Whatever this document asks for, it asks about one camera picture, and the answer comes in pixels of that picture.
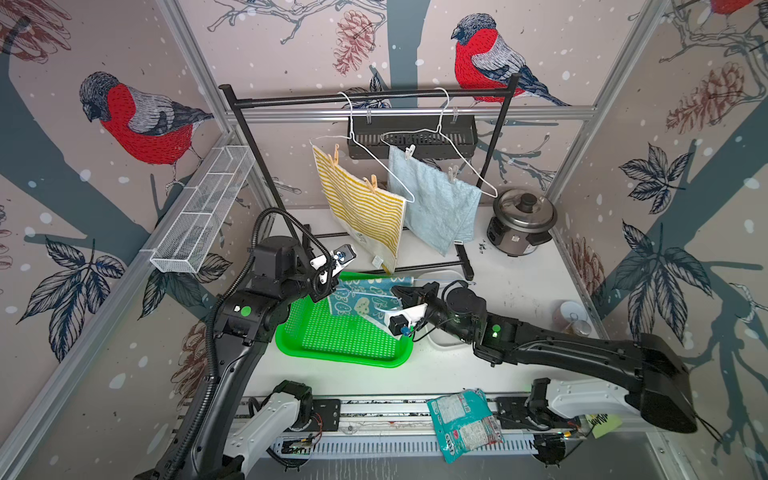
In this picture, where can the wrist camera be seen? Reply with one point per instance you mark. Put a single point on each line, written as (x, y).
(405, 321)
(339, 259)

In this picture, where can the white rectangular tray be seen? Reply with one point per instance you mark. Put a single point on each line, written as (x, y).
(452, 308)

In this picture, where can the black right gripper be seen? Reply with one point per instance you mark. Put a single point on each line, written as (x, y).
(423, 294)

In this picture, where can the white clothespin right blue towel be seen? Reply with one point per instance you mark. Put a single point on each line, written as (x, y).
(452, 173)

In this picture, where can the black wall basket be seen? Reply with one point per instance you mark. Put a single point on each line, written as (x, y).
(458, 137)

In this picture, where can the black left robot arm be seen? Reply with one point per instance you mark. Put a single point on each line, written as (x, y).
(286, 263)

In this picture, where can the silver rice cooker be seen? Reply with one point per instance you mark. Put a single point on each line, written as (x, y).
(522, 221)

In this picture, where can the white hanger with blue towel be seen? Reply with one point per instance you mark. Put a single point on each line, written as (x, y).
(442, 141)

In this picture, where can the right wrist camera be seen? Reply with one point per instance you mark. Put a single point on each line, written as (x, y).
(405, 321)

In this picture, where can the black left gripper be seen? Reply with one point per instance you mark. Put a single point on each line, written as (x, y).
(325, 288)

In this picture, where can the light blue towel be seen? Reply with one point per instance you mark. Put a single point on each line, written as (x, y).
(439, 211)

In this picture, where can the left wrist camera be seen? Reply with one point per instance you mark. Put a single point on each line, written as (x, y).
(339, 259)

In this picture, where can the teal patterned towel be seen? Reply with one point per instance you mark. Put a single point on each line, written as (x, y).
(368, 298)

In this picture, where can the small glass bottle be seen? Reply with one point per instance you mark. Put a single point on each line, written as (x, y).
(581, 328)

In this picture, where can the black clothes rack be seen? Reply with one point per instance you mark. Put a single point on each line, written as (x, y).
(238, 105)

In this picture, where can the yellow green packet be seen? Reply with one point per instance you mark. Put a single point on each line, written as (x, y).
(603, 424)

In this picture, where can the white wire mesh shelf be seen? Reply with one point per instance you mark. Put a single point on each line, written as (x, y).
(185, 246)

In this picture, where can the teal snack packet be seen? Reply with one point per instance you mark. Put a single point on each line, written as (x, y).
(463, 422)

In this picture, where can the green plastic basket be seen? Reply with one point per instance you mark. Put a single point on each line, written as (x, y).
(312, 332)

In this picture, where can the yellow striped towel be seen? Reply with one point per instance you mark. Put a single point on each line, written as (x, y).
(374, 220)

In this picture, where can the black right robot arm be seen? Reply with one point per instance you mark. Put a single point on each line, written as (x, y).
(643, 378)

